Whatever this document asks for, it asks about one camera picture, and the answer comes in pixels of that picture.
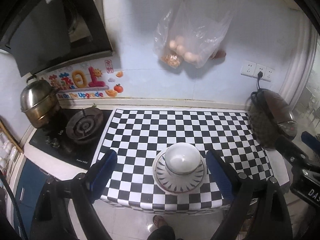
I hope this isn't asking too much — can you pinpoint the white bowl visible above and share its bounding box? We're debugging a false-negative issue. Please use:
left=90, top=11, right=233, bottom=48
left=164, top=142, right=201, bottom=176

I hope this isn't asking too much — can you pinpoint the blue striped plate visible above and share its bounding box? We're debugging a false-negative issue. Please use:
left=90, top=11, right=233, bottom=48
left=152, top=151, right=207, bottom=196

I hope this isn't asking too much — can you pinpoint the brown rice cooker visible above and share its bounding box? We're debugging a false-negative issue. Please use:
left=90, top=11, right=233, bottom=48
left=249, top=88, right=297, bottom=150

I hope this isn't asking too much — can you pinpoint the black gas stove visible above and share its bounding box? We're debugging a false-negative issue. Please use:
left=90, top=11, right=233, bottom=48
left=29, top=107, right=112, bottom=170

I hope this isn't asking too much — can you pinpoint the black white checkered mat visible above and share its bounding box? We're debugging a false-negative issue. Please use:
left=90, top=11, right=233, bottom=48
left=94, top=109, right=273, bottom=213

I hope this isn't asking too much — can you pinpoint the blue cabinet door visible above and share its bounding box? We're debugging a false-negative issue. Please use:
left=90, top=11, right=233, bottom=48
left=15, top=159, right=50, bottom=237

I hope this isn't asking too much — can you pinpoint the person's foot in slipper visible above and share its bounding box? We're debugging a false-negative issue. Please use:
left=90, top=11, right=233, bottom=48
left=152, top=215, right=168, bottom=229

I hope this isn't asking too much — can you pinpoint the steel steamer pot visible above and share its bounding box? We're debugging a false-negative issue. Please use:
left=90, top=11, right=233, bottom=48
left=20, top=75, right=61, bottom=128

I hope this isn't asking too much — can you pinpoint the clear plastic bag with eggs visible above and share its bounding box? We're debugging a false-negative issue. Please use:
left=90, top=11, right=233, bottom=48
left=153, top=0, right=239, bottom=68

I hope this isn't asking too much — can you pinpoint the black range hood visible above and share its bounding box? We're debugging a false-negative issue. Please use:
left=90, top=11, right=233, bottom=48
left=1, top=0, right=113, bottom=76

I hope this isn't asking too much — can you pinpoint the black power cable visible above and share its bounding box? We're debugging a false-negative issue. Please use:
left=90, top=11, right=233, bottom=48
left=249, top=71, right=268, bottom=111

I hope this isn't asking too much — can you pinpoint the white wall socket strip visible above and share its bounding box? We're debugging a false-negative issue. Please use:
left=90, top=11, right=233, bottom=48
left=240, top=60, right=275, bottom=82

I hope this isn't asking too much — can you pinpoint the colourful wall sticker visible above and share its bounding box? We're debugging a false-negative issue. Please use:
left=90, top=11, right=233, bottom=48
left=40, top=59, right=124, bottom=100

